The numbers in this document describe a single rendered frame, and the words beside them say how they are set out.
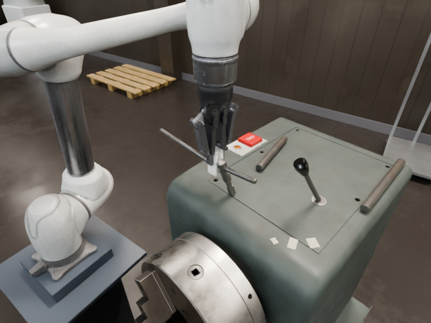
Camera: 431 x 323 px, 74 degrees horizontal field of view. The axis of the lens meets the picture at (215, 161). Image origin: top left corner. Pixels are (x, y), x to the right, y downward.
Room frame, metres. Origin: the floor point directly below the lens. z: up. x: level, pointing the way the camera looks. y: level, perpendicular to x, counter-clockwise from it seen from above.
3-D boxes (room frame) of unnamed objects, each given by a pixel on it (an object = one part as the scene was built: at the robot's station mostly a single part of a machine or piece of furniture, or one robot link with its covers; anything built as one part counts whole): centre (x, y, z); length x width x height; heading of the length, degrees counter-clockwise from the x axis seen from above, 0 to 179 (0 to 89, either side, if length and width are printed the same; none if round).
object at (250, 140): (0.84, -0.12, 1.26); 0.06 x 0.06 x 0.02; 44
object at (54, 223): (0.73, 0.60, 0.97); 0.18 x 0.16 x 0.22; 163
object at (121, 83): (4.86, 1.46, 0.06); 1.37 x 0.91 x 0.12; 54
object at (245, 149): (0.82, -0.10, 1.23); 0.13 x 0.08 x 0.06; 134
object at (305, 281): (0.66, -0.23, 1.06); 0.59 x 0.48 x 0.39; 134
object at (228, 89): (0.58, 0.00, 1.51); 0.08 x 0.07 x 0.09; 134
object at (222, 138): (0.59, -0.01, 1.44); 0.04 x 0.01 x 0.11; 44
